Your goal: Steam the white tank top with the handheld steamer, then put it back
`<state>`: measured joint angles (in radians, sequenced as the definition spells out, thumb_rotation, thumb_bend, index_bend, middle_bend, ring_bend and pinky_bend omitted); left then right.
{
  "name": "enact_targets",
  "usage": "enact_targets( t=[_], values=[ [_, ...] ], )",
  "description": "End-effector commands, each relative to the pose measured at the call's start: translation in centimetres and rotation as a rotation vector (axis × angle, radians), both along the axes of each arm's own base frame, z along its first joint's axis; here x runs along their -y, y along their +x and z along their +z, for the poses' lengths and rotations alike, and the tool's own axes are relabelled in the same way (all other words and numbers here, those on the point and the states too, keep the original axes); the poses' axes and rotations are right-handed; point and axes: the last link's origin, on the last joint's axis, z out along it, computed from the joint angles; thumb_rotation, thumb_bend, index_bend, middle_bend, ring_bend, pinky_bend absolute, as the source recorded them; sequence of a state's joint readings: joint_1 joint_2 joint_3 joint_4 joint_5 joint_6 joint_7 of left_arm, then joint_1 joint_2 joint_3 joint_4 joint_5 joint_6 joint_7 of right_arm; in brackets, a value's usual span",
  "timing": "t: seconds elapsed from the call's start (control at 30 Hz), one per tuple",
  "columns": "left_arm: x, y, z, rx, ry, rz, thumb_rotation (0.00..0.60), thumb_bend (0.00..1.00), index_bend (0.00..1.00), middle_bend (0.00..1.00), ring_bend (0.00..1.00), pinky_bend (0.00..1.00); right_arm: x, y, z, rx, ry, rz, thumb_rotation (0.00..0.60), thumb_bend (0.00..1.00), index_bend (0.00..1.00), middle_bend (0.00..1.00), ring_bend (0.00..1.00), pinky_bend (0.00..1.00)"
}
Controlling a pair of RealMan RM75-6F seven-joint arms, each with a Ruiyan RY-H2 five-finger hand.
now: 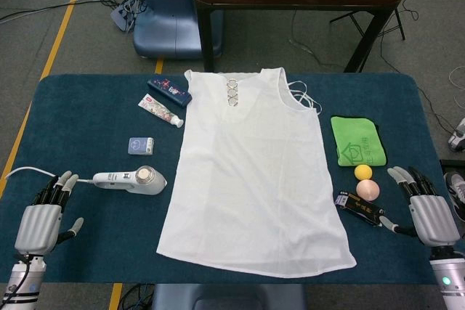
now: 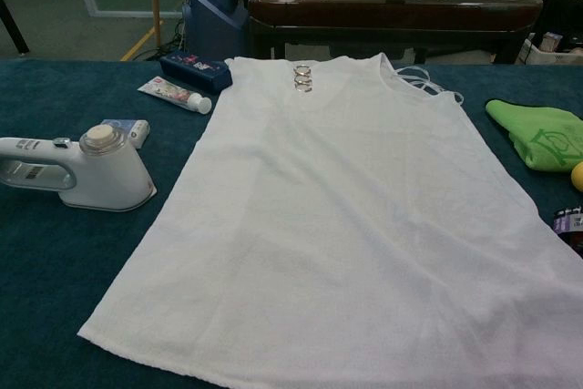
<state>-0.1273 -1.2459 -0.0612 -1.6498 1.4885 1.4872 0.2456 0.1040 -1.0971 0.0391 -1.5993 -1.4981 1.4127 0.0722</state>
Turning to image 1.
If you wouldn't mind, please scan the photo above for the yellow ball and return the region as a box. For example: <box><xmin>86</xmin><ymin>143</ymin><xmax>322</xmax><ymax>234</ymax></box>
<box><xmin>354</xmin><ymin>164</ymin><xmax>371</xmax><ymax>181</ymax></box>

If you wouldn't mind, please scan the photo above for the blue power strip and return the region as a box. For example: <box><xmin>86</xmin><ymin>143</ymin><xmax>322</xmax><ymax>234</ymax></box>
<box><xmin>110</xmin><ymin>0</ymin><xmax>141</xmax><ymax>33</ymax></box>

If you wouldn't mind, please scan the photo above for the white toothpaste tube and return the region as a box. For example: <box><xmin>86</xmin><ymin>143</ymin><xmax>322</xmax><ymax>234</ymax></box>
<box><xmin>137</xmin><ymin>94</ymin><xmax>185</xmax><ymax>129</ymax></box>

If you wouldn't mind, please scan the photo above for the white sleeveless top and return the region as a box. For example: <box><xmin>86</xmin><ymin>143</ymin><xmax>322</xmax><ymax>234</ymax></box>
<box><xmin>155</xmin><ymin>67</ymin><xmax>357</xmax><ymax>279</ymax></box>

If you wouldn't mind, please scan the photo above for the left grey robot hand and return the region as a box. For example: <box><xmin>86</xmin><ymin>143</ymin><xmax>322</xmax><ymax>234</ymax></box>
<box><xmin>13</xmin><ymin>170</ymin><xmax>85</xmax><ymax>256</ymax></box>

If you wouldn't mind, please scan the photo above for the green folded towel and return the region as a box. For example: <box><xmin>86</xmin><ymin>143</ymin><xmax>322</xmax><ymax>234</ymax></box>
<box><xmin>330</xmin><ymin>115</ymin><xmax>388</xmax><ymax>168</ymax></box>

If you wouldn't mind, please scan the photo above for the small light blue pack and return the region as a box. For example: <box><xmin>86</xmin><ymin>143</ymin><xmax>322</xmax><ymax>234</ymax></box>
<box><xmin>128</xmin><ymin>136</ymin><xmax>155</xmax><ymax>156</ymax></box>

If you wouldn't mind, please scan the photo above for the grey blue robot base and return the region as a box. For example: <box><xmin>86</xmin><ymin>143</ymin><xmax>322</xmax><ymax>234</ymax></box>
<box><xmin>151</xmin><ymin>282</ymin><xmax>305</xmax><ymax>310</ymax></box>

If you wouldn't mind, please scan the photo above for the grey sneaker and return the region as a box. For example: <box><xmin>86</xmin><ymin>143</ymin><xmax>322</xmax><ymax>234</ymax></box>
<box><xmin>443</xmin><ymin>170</ymin><xmax>465</xmax><ymax>222</ymax></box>

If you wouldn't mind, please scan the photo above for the pink ball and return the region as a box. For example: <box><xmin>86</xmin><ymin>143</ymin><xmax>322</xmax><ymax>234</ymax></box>
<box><xmin>355</xmin><ymin>179</ymin><xmax>381</xmax><ymax>202</ymax></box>

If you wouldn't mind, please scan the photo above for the white handheld garment steamer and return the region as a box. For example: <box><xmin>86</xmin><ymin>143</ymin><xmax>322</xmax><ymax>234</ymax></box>
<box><xmin>92</xmin><ymin>165</ymin><xmax>169</xmax><ymax>195</ymax></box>

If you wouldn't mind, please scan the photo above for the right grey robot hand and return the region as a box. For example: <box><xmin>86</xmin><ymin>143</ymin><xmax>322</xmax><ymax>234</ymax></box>
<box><xmin>379</xmin><ymin>166</ymin><xmax>461</xmax><ymax>251</ymax></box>

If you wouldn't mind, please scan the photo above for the black yellow packet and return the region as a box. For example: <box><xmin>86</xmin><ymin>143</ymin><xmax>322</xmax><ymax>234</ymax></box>
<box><xmin>336</xmin><ymin>189</ymin><xmax>388</xmax><ymax>227</ymax></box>

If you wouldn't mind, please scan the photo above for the dark blue patterned box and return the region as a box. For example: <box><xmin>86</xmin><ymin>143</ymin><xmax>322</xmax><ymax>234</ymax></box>
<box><xmin>147</xmin><ymin>76</ymin><xmax>193</xmax><ymax>107</ymax></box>

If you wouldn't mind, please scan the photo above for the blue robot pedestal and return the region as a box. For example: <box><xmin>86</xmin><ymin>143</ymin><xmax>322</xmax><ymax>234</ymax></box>
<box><xmin>132</xmin><ymin>0</ymin><xmax>223</xmax><ymax>60</ymax></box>

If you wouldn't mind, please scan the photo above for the blue felt table cover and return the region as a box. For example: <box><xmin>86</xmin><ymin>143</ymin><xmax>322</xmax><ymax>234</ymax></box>
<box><xmin>0</xmin><ymin>72</ymin><xmax>448</xmax><ymax>285</ymax></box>

